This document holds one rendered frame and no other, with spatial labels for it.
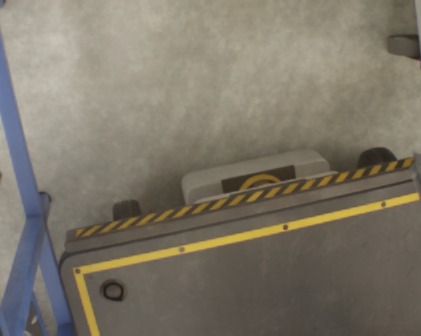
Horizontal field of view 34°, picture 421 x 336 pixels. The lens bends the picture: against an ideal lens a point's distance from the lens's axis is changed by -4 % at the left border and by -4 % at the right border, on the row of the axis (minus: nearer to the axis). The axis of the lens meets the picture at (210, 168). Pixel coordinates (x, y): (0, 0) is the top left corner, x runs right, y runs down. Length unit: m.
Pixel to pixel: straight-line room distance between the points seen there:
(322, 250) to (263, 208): 0.12
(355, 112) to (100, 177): 0.51
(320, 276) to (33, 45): 0.65
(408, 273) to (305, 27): 0.50
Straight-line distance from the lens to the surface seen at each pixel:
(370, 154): 1.33
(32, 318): 1.02
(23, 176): 1.23
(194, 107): 1.33
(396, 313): 1.21
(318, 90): 1.37
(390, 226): 1.13
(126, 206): 1.26
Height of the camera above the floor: 1.29
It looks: 72 degrees down
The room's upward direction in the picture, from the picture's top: 154 degrees clockwise
